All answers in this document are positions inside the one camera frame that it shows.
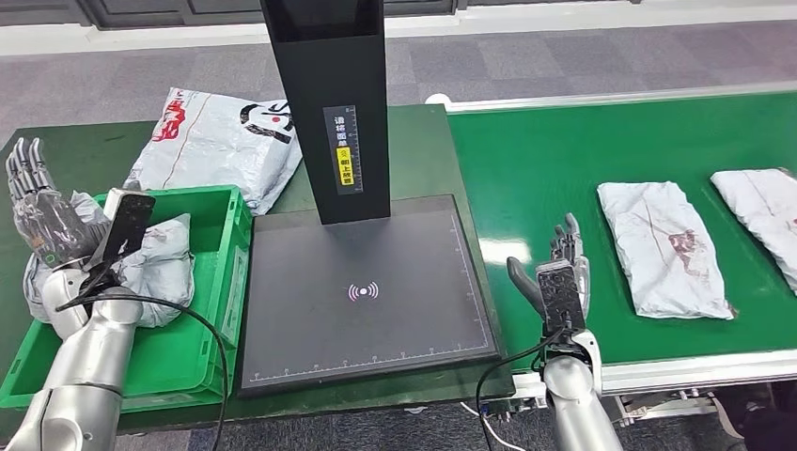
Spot aluminium conveyor frame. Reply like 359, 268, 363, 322
426, 81, 797, 430

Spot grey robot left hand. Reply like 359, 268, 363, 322
5, 136, 110, 270

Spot black right camera cable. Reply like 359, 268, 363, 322
475, 326, 565, 451

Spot black scanner base plate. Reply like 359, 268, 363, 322
236, 194, 503, 399

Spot black scanner column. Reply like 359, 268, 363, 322
259, 0, 392, 226

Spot black yellow label sticker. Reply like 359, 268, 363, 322
322, 104, 364, 196

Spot large white printed parcel bag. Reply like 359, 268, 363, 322
123, 86, 304, 217

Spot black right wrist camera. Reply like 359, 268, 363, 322
536, 259, 587, 340

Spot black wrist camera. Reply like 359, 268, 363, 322
536, 259, 587, 340
86, 188, 157, 275

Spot green plastic crate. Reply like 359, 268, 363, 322
0, 185, 254, 415

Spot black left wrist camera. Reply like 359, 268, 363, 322
86, 188, 157, 275

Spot black bulky object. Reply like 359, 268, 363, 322
715, 382, 797, 451

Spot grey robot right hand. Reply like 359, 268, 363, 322
506, 212, 591, 319

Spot white cable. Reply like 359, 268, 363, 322
459, 401, 524, 451

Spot black left camera cable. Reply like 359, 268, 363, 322
55, 293, 230, 451

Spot green conveyor belt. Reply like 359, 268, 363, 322
446, 91, 797, 373

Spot grey parcel bag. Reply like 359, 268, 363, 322
596, 180, 737, 321
710, 167, 797, 297
23, 189, 196, 330

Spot black camera cable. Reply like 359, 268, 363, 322
475, 326, 565, 451
55, 293, 230, 451

